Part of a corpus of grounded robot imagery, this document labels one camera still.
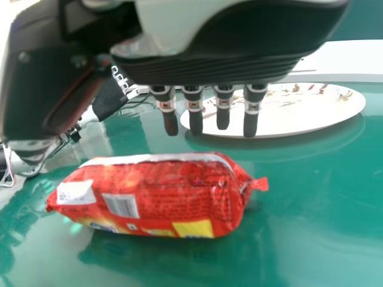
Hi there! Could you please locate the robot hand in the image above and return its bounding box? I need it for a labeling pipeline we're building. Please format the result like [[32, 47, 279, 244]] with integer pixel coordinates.
[[0, 0, 351, 178]]

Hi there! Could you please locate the red biscuit packet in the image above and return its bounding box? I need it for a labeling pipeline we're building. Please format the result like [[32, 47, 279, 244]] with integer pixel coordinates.
[[46, 151, 269, 239]]

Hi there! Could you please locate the plate with brown leaf pattern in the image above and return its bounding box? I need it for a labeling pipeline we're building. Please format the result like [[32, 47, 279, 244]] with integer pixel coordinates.
[[179, 82, 366, 139]]

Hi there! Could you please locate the white rear table ledge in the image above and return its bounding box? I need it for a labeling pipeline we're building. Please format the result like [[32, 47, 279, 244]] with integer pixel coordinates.
[[282, 40, 383, 83]]

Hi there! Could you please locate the arm white wire bundle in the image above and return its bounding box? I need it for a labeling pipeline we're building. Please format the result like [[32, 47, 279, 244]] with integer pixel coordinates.
[[0, 143, 16, 188]]

